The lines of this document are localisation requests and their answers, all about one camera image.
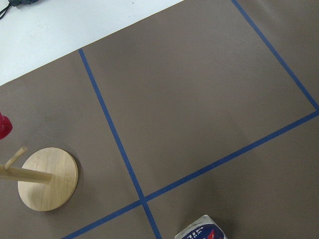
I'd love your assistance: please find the blue white milk carton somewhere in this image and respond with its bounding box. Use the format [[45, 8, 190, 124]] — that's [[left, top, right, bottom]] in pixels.
[[174, 215, 228, 239]]

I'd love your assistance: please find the red plastic cup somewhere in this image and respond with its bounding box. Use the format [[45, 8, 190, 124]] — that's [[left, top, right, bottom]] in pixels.
[[0, 114, 13, 139]]

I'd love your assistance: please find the wooden mug tree stand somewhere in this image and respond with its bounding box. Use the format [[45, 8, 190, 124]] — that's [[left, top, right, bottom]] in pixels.
[[0, 147, 78, 212]]

